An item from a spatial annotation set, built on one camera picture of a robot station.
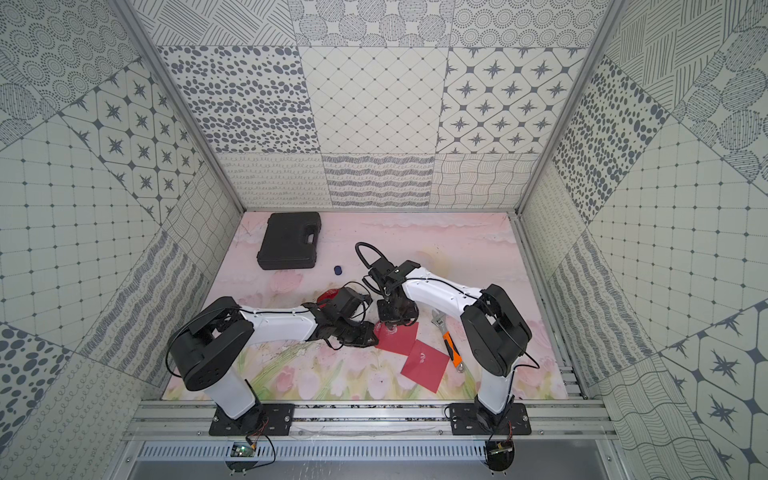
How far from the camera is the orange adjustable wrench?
0.85m

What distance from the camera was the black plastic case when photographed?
1038 mm

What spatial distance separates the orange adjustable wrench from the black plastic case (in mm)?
479
